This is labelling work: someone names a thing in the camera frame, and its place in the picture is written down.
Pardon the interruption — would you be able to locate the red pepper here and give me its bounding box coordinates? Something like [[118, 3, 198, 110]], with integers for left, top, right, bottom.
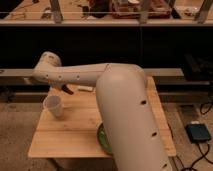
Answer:
[[62, 85, 73, 95]]

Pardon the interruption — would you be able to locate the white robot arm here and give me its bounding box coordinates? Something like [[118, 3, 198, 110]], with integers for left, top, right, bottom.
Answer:
[[33, 52, 173, 171]]

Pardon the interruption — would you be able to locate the wooden table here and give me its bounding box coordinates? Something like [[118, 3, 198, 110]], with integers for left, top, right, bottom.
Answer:
[[27, 76, 178, 159]]

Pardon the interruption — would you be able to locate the green plate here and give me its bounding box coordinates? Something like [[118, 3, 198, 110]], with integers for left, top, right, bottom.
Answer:
[[97, 124, 113, 155]]

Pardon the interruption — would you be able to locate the wooden background shelf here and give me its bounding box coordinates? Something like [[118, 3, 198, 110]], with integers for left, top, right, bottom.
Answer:
[[0, 0, 213, 26]]

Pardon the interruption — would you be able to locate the black foot pedal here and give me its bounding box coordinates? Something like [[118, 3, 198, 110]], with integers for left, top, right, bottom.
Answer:
[[185, 124, 211, 143]]

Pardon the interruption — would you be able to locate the black cable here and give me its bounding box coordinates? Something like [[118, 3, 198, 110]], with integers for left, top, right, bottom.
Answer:
[[171, 101, 213, 171]]

